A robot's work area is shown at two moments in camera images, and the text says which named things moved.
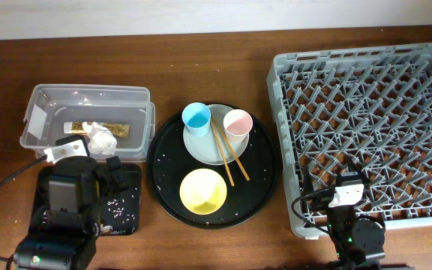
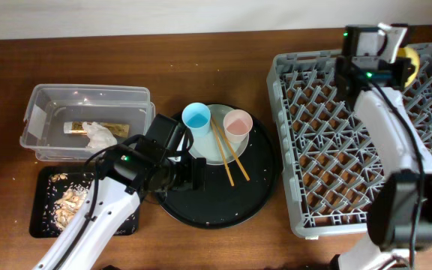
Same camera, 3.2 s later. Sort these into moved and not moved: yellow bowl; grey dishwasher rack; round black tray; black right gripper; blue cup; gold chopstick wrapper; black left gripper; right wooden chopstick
Moved: black left gripper; yellow bowl; black right gripper
Not moved: right wooden chopstick; gold chopstick wrapper; blue cup; grey dishwasher rack; round black tray
